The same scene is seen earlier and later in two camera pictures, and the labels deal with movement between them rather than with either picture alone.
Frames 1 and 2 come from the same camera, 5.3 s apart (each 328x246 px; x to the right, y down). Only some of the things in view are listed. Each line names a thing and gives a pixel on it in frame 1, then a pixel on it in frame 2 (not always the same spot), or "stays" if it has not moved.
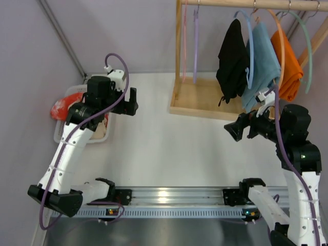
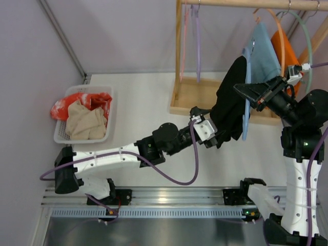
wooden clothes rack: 199,96 stays
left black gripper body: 125,105 → 211,141
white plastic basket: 77,89 stays
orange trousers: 293,73 stays
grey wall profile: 55,24 stays
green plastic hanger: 309,76 stays
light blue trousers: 267,66 stays
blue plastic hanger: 246,69 → 246,116
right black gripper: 246,125 → 270,93
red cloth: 59,108 stays
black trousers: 233,61 → 227,111
